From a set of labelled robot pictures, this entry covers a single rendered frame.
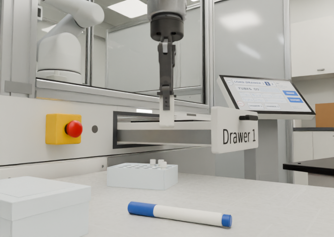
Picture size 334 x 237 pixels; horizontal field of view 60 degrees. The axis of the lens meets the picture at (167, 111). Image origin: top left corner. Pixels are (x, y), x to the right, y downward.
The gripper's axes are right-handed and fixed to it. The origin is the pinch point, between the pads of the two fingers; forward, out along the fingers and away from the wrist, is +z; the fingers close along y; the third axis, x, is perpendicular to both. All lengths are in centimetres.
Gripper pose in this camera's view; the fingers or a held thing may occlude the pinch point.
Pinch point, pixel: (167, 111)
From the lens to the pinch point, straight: 63.4
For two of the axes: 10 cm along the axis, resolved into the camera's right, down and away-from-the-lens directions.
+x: -10.0, 0.0, 0.7
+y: 0.7, 0.6, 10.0
